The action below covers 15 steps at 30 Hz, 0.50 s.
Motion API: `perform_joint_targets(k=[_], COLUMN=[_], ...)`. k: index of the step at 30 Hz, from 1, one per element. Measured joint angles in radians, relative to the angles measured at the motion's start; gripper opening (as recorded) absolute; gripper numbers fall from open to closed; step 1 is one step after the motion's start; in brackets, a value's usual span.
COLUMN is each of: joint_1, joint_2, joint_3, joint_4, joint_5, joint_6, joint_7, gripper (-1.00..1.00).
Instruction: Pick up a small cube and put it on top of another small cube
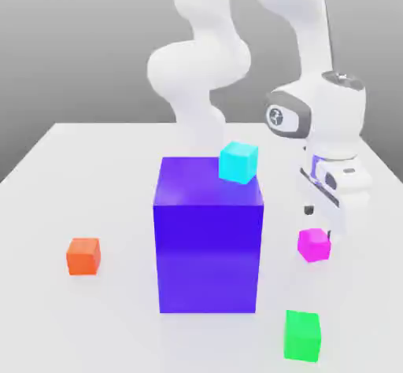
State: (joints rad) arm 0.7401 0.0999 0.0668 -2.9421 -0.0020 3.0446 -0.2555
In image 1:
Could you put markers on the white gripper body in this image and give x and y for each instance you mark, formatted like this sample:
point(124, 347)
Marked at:
point(327, 212)

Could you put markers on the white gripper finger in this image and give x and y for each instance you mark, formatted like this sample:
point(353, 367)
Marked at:
point(329, 234)
point(309, 211)

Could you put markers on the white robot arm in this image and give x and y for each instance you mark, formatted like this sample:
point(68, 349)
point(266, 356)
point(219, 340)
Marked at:
point(201, 64)

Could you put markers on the small magenta cube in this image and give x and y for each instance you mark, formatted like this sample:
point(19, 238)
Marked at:
point(313, 247)

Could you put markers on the small cyan cube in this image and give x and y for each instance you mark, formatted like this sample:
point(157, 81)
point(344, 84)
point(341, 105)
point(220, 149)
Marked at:
point(236, 163)

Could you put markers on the small green cube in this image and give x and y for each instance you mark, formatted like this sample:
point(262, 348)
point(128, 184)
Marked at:
point(302, 336)

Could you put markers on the small orange cube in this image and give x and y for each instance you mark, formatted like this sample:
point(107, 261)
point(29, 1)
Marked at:
point(83, 257)

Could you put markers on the large purple box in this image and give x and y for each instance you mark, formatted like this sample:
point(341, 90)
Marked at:
point(206, 253)

